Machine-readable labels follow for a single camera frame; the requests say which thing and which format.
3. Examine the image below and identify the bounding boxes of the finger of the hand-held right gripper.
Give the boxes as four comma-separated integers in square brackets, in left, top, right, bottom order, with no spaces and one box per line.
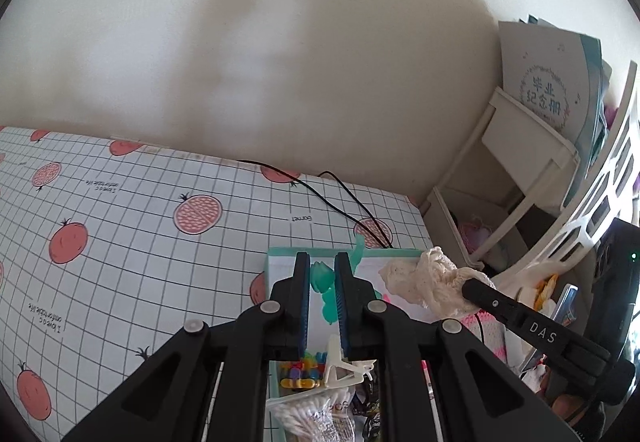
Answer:
[461,278,632,405]

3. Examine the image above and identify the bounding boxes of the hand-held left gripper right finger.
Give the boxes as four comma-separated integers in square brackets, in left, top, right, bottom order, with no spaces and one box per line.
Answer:
[333,251,576,442]

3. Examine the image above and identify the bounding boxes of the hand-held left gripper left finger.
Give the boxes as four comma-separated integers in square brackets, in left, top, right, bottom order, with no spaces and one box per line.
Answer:
[62,252,312,442]

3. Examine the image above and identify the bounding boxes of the teal plastic toy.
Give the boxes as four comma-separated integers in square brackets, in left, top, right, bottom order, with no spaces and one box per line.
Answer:
[310,236,368,325]

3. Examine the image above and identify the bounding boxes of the teal cardboard box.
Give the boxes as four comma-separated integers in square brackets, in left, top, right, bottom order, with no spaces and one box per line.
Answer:
[265,246,426,442]

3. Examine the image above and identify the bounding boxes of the cream hair claw clip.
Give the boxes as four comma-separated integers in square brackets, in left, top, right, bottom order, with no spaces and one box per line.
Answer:
[320,334,377,390]

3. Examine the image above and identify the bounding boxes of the colourful plastic chain toy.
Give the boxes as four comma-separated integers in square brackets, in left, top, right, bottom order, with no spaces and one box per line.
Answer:
[279,351,328,390]

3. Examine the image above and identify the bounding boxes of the cream lace cloth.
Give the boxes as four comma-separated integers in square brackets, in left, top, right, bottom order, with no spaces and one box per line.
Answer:
[378,246,496,323]

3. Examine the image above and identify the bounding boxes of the bag of cotton swabs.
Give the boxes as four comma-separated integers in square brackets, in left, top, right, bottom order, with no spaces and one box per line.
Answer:
[265,387,368,442]

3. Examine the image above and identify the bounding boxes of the black gold hair claw clip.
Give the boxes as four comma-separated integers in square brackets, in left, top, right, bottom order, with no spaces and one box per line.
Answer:
[357,379,386,442]

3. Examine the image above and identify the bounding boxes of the person's right hand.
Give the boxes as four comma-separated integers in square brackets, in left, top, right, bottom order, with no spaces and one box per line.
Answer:
[550,394,606,428]

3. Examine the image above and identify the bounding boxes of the pink white knit cloth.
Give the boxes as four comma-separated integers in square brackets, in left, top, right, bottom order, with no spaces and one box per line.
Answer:
[457,309,508,365]

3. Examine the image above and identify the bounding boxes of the white slatted laundry basket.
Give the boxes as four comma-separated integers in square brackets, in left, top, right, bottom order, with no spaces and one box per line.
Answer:
[492,60,640,283]

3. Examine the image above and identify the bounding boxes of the pink purple toy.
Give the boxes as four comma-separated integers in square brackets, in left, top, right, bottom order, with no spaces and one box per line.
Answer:
[459,217,493,255]

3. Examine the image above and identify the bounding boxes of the pomegranate print grid tablecloth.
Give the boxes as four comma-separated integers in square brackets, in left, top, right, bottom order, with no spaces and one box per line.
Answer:
[0,125,433,442]

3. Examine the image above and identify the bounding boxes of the white shelf rack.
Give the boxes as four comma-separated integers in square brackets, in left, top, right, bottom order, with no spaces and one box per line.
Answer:
[425,87,581,273]

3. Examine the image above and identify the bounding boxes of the grey teal album book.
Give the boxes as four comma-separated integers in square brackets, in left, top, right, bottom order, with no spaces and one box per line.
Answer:
[497,20,608,163]

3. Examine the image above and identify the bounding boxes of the black cable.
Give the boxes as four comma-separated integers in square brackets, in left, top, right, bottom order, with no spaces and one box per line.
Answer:
[237,159,396,248]

